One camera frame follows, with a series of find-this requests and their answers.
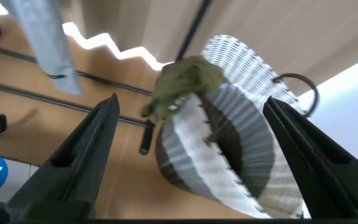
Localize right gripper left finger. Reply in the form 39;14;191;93
6;92;121;219

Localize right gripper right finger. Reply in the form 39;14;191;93
262;95;358;219

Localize pale grey shorts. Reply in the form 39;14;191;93
0;0;84;96

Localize green garment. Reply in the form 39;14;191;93
140;55;226;123

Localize black clothes rack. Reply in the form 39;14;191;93
0;0;214;156

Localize white laundry basket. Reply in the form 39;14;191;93
155;34;320;219

